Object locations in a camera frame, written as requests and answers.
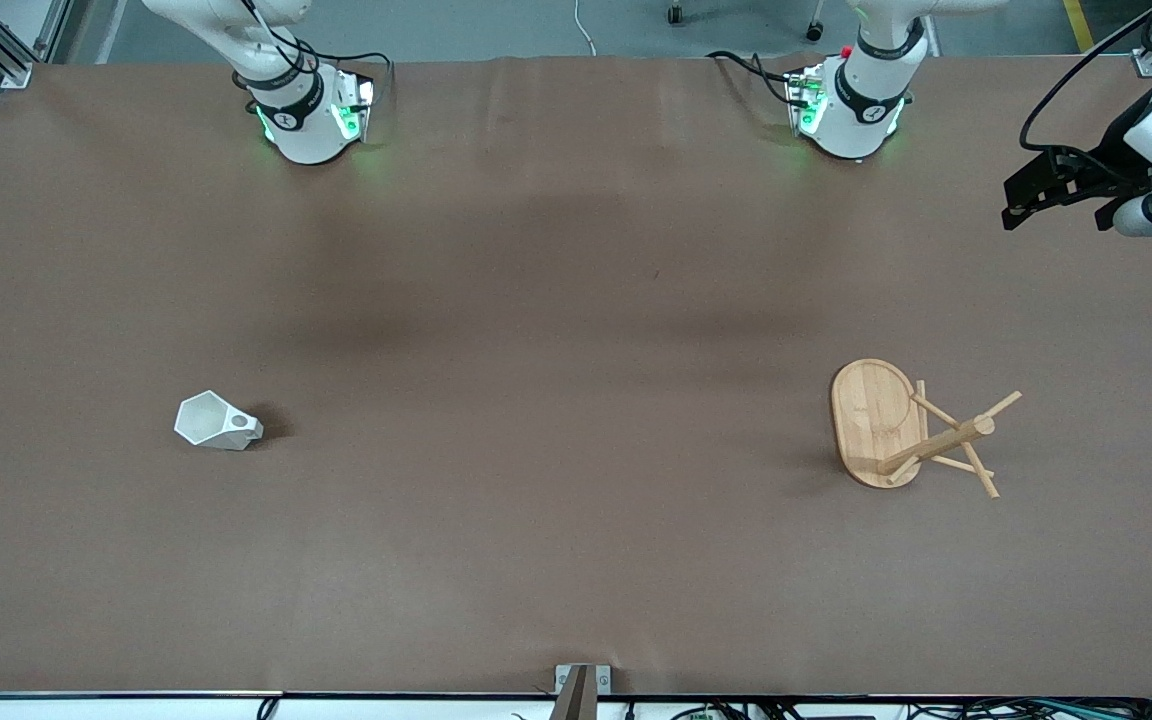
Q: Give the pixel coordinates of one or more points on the brown table cover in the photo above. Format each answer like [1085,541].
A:
[576,300]

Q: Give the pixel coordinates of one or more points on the black caster wheel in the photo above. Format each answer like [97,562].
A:
[676,13]
[814,31]

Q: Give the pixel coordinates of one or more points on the metal table edge bracket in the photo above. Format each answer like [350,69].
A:
[582,685]

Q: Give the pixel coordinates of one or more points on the white angular cup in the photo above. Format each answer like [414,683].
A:
[208,420]

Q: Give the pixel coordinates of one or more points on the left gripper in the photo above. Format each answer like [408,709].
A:
[1124,144]

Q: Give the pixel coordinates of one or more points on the wooden cup rack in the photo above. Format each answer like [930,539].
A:
[876,425]

